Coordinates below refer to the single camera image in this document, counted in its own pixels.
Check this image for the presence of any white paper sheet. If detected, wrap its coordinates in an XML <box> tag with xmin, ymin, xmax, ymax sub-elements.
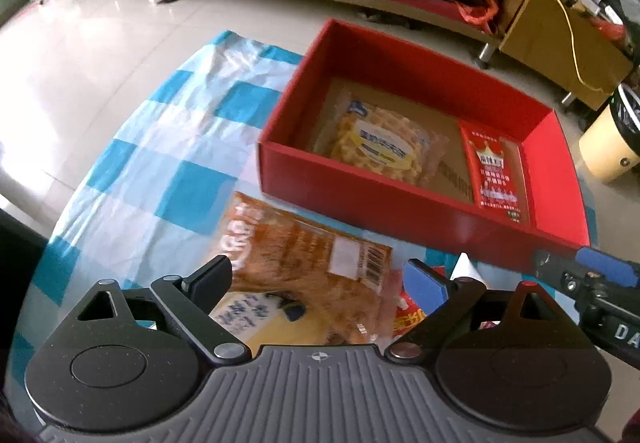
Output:
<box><xmin>452</xmin><ymin>253</ymin><xmax>483</xmax><ymax>281</ymax></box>

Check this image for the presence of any clear waffle packet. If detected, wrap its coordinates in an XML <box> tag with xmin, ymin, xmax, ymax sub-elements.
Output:
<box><xmin>312</xmin><ymin>90</ymin><xmax>451</xmax><ymax>189</ymax></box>

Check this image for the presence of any blue white checkered tablecloth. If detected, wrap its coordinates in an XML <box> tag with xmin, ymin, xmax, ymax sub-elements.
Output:
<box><xmin>10</xmin><ymin>30</ymin><xmax>601</xmax><ymax>424</ymax></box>

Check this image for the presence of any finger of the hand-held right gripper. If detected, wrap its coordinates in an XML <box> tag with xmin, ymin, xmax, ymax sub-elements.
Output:
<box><xmin>531</xmin><ymin>246</ymin><xmax>640</xmax><ymax>295</ymax></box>

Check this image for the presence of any long wooden TV stand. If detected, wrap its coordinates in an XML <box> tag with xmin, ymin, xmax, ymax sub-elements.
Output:
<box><xmin>147</xmin><ymin>0</ymin><xmax>635</xmax><ymax>111</ymax></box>

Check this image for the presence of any orange bread packet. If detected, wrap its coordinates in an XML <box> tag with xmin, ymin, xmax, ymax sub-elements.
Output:
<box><xmin>210</xmin><ymin>192</ymin><xmax>396</xmax><ymax>345</ymax></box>

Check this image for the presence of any red cardboard box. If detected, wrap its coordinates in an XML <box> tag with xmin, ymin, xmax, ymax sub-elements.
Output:
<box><xmin>257</xmin><ymin>19</ymin><xmax>592</xmax><ymax>274</ymax></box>

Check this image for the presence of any yellow cable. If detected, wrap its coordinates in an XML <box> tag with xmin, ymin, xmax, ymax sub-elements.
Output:
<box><xmin>505</xmin><ymin>0</ymin><xmax>608</xmax><ymax>91</ymax></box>

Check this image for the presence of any cream trash bin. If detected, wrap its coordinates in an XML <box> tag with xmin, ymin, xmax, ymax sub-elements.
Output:
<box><xmin>579</xmin><ymin>83</ymin><xmax>640</xmax><ymax>184</ymax></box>

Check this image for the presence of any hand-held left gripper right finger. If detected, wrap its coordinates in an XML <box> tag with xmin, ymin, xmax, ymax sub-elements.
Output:
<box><xmin>382</xmin><ymin>259</ymin><xmax>553</xmax><ymax>366</ymax></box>

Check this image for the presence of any red packet with yellow print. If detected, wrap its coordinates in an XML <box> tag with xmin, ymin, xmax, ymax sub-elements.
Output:
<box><xmin>392</xmin><ymin>270</ymin><xmax>501</xmax><ymax>339</ymax></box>

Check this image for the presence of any yellow packet with blue print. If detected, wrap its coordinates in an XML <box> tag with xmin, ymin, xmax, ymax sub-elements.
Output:
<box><xmin>210</xmin><ymin>290</ymin><xmax>341</xmax><ymax>359</ymax></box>

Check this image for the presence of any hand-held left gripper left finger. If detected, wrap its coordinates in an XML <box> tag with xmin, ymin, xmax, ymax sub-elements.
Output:
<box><xmin>75</xmin><ymin>254</ymin><xmax>252</xmax><ymax>366</ymax></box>

